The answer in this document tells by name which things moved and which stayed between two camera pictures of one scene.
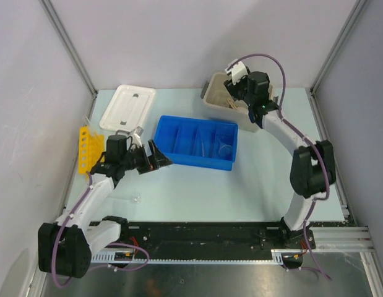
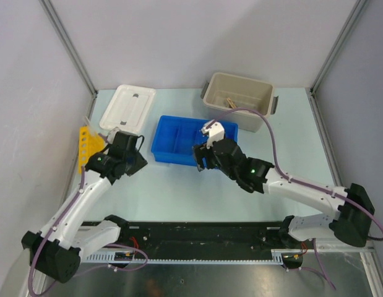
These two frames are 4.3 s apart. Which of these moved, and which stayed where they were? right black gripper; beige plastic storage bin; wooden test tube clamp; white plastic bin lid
Moved: right black gripper
Stayed: wooden test tube clamp; beige plastic storage bin; white plastic bin lid
